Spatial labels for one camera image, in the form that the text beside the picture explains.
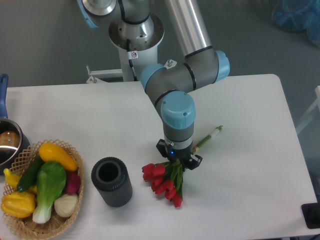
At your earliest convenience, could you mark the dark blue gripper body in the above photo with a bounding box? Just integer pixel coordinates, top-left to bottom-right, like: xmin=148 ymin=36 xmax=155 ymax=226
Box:
xmin=165 ymin=144 xmax=193 ymax=162

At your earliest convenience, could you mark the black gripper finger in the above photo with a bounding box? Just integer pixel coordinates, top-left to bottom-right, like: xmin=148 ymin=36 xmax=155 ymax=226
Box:
xmin=182 ymin=154 xmax=203 ymax=170
xmin=156 ymin=139 xmax=168 ymax=159

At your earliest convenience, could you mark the red tulip bouquet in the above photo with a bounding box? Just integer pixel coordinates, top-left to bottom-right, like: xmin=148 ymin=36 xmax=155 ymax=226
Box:
xmin=141 ymin=125 xmax=223 ymax=208

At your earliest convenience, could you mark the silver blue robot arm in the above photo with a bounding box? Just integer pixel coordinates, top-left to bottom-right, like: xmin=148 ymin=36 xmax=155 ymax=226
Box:
xmin=77 ymin=0 xmax=230 ymax=170

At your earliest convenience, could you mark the dark grey ribbed vase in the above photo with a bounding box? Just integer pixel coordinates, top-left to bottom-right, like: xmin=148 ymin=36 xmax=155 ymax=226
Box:
xmin=91 ymin=156 xmax=133 ymax=208

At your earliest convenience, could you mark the yellow squash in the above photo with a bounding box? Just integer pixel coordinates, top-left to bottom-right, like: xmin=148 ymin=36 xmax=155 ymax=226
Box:
xmin=38 ymin=142 xmax=78 ymax=172

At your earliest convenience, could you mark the white garlic bulb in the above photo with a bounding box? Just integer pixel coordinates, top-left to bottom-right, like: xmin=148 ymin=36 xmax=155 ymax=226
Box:
xmin=54 ymin=194 xmax=78 ymax=218

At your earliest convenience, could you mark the green bok choy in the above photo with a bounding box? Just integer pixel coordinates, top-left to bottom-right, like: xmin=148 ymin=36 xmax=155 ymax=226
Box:
xmin=32 ymin=161 xmax=67 ymax=224

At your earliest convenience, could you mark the black device at edge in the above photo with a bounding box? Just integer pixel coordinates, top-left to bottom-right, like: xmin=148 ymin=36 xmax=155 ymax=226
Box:
xmin=301 ymin=202 xmax=320 ymax=229

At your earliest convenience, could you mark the dark green cucumber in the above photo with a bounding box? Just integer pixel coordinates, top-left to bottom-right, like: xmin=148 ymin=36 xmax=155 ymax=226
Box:
xmin=16 ymin=155 xmax=45 ymax=193

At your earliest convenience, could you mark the small yellow gourd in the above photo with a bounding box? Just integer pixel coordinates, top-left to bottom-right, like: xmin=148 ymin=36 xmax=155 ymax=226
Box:
xmin=3 ymin=168 xmax=37 ymax=195

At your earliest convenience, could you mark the yellow bell pepper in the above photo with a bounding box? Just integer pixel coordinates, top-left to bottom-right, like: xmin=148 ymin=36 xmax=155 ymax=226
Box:
xmin=0 ymin=192 xmax=36 ymax=218

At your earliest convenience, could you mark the woven wicker basket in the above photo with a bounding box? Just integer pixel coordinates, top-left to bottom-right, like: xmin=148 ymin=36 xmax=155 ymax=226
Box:
xmin=2 ymin=139 xmax=85 ymax=240

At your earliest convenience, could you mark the blue plastic bag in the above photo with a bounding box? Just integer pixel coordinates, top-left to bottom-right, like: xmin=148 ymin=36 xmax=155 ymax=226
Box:
xmin=271 ymin=0 xmax=320 ymax=47

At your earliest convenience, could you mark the black cable on pedestal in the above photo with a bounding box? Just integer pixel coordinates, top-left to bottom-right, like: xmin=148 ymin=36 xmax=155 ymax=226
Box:
xmin=126 ymin=39 xmax=138 ymax=82

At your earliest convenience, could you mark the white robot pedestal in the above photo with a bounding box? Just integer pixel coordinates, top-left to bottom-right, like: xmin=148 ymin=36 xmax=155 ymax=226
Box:
xmin=85 ymin=37 xmax=178 ymax=84

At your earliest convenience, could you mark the white frame at right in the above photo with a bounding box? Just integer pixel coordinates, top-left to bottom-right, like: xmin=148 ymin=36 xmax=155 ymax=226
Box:
xmin=295 ymin=85 xmax=320 ymax=135

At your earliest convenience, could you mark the blue handled saucepan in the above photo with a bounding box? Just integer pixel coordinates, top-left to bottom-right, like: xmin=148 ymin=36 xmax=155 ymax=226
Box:
xmin=0 ymin=73 xmax=30 ymax=176

